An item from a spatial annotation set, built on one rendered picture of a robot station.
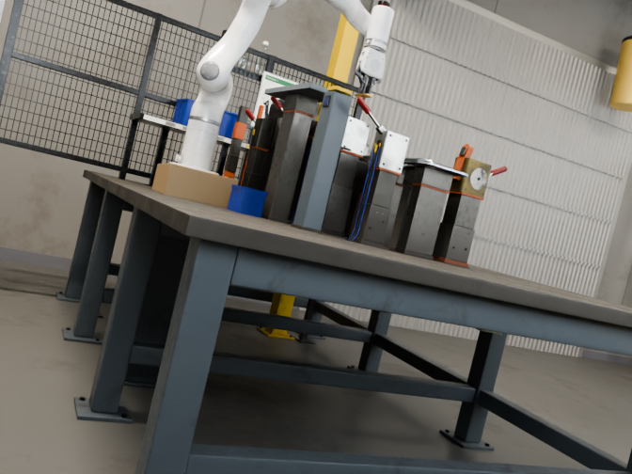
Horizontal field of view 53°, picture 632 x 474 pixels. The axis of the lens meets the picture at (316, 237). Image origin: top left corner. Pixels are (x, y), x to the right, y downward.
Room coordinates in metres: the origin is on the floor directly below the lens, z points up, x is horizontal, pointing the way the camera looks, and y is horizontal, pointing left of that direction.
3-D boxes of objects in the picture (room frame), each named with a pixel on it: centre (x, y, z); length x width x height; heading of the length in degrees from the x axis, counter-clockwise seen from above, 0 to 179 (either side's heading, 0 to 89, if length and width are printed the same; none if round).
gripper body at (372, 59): (2.45, -0.05, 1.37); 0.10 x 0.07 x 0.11; 124
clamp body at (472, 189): (2.21, -0.48, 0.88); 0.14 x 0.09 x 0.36; 119
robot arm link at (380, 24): (2.45, -0.05, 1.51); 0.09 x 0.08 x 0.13; 179
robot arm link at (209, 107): (2.48, 0.52, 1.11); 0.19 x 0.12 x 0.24; 179
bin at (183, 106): (3.27, 0.68, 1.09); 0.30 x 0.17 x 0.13; 123
